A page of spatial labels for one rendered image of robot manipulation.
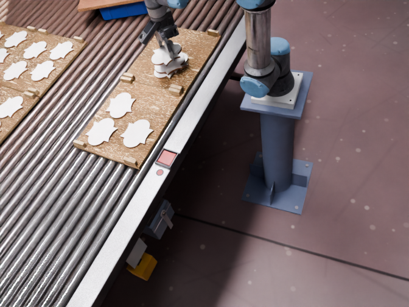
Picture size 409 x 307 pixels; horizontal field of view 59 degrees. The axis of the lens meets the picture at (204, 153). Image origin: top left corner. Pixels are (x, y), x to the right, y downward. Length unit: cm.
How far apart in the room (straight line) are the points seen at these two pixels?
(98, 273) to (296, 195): 139
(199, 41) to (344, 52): 158
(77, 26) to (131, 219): 132
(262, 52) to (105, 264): 93
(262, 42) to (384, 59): 197
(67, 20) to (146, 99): 92
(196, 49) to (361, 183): 132
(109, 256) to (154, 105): 69
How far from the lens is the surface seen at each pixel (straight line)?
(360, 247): 229
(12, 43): 242
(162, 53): 171
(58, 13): 253
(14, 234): 162
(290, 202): 234
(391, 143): 267
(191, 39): 193
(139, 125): 160
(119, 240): 139
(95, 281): 138
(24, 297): 150
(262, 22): 126
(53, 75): 206
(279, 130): 180
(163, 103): 165
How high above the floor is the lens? 212
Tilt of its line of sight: 55 degrees down
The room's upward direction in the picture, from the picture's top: 17 degrees counter-clockwise
